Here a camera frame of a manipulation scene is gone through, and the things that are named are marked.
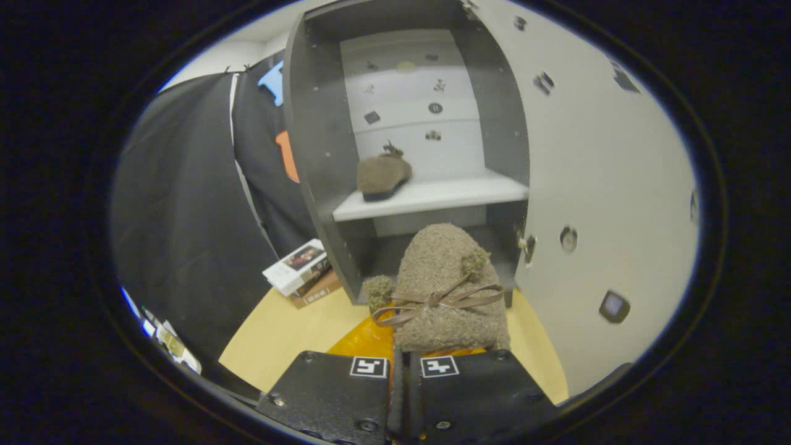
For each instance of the pile of small clutter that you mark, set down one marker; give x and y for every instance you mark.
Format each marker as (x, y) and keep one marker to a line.
(176, 347)

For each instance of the brown fuzzy shoe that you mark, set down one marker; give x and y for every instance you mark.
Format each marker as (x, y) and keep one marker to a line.
(439, 259)
(380, 176)

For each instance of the dark grey shoe cabinet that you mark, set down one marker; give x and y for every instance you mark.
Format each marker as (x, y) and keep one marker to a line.
(321, 154)

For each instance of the black backdrop cloth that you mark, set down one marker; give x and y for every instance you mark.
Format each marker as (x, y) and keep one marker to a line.
(185, 216)

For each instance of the brown book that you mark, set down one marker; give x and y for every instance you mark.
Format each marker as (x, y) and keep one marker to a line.
(318, 293)

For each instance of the white shoe cabinet door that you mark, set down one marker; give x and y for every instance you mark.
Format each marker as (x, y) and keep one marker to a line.
(605, 185)

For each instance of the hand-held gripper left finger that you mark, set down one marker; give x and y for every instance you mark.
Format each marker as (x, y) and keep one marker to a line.
(334, 395)

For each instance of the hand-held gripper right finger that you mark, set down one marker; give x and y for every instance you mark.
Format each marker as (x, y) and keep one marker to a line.
(476, 395)

